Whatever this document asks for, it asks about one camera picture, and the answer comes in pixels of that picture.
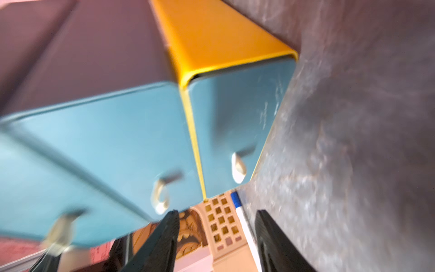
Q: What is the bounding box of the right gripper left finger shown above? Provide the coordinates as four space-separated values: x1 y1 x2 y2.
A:
121 210 180 272

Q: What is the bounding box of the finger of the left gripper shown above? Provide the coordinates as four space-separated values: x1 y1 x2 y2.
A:
102 233 134 272

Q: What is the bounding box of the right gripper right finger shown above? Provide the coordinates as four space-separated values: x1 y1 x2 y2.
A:
255 210 316 272

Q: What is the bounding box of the teal bottom drawer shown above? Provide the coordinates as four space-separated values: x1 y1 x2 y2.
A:
5 81 203 220

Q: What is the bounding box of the teal lowest drawer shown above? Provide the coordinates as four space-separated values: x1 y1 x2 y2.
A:
188 57 296 198

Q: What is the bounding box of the teal top drawer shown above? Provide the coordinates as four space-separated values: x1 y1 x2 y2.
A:
1 130 149 248

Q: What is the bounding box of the teal drawer cabinet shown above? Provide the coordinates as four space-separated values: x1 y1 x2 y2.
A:
1 1 180 117

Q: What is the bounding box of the blue white marker pen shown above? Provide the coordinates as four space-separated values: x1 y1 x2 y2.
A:
231 191 263 272

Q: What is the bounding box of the pink folder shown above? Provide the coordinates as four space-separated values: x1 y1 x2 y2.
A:
174 247 214 272

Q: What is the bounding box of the tan plastic file organizer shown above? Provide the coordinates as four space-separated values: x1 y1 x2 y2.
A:
132 192 259 272

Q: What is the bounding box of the yellow cabinet base panel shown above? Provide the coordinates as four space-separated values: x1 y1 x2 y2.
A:
151 1 298 198

